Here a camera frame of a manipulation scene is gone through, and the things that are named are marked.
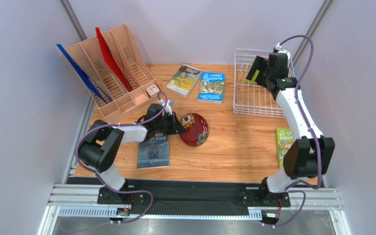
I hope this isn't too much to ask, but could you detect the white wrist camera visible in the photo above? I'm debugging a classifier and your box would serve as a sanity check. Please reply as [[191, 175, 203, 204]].
[[273, 43, 291, 59], [165, 99, 175, 109]]

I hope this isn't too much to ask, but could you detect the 26-Storey Treehouse blue book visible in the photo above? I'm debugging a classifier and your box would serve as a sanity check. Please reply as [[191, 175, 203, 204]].
[[197, 72, 225, 104]]

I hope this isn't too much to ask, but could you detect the dark red floral plate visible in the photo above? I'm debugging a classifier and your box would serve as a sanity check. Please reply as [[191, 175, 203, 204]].
[[180, 113, 210, 147]]

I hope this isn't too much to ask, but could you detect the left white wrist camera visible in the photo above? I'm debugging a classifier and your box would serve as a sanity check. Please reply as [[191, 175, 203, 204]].
[[165, 99, 175, 109]]

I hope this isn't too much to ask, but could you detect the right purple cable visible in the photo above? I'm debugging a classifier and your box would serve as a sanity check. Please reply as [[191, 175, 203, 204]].
[[261, 35, 324, 228]]

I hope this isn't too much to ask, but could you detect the white wire dish rack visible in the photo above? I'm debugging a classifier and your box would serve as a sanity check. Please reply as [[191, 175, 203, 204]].
[[233, 48, 298, 118]]

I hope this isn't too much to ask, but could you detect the small white cube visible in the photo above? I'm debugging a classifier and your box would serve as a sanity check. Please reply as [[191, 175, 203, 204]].
[[145, 84, 160, 98]]

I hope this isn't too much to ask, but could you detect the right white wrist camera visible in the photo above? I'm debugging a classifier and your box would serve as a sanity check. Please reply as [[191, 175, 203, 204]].
[[273, 43, 291, 59]]

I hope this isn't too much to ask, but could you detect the beige plastic file organizer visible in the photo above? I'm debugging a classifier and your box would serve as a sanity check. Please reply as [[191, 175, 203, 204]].
[[65, 24, 162, 123]]

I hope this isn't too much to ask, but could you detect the green plate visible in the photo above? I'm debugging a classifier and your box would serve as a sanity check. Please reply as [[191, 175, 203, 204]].
[[246, 64, 260, 85]]

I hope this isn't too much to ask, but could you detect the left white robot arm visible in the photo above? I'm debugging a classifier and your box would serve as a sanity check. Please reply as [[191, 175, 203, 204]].
[[75, 103, 187, 193]]

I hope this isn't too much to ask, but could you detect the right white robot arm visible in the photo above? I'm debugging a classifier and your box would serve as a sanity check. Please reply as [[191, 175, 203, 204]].
[[246, 51, 335, 193]]

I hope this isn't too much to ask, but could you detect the red folder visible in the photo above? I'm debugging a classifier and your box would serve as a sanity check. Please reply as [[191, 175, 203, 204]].
[[95, 27, 132, 92]]

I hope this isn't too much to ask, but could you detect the blue folder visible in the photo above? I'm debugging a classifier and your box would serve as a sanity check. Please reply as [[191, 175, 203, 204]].
[[56, 44, 113, 104]]

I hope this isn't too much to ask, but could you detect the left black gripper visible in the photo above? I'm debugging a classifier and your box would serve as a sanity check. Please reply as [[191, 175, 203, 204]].
[[155, 112, 187, 135]]

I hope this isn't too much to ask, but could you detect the Nineteen Eighty-Four book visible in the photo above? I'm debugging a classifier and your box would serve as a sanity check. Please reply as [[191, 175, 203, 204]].
[[137, 132, 170, 169]]

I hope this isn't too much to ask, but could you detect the yellow grey illustrated book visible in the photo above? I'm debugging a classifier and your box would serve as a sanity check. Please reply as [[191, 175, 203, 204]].
[[166, 64, 202, 98]]

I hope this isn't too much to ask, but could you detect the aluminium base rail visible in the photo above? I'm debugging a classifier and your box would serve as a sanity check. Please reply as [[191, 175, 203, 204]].
[[39, 178, 351, 235]]

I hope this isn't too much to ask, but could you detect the black base mat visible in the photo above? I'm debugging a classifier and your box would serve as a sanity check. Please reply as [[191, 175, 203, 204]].
[[66, 177, 326, 216]]

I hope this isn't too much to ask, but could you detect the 65-Storey Treehouse green book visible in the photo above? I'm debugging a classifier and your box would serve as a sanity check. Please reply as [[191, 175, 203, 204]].
[[275, 128, 293, 168]]

